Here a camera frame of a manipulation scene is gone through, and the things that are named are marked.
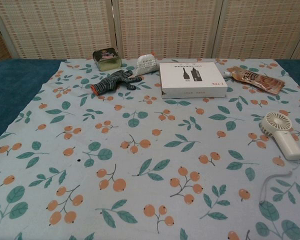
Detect small white handheld fan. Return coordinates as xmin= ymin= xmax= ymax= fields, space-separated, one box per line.
xmin=258 ymin=110 xmax=300 ymax=161

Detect floral fruit print tablecloth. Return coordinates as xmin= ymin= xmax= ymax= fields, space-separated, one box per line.
xmin=0 ymin=58 xmax=300 ymax=240

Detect grey striped work glove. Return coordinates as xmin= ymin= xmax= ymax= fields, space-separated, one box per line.
xmin=90 ymin=69 xmax=143 ymax=96

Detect white folded cloth pouch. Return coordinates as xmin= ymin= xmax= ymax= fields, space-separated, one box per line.
xmin=134 ymin=51 xmax=159 ymax=76

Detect green gold square tin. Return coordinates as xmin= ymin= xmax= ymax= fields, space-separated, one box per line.
xmin=92 ymin=47 xmax=122 ymax=72

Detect woven bamboo folding screen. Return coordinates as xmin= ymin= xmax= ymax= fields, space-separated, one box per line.
xmin=0 ymin=0 xmax=300 ymax=61

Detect orange spouted drink pouch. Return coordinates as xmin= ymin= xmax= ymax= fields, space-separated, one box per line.
xmin=223 ymin=65 xmax=286 ymax=95

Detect white cable product box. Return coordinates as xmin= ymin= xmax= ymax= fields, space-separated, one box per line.
xmin=158 ymin=62 xmax=227 ymax=99

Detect thin white cable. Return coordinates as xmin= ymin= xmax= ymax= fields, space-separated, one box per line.
xmin=259 ymin=158 xmax=300 ymax=204

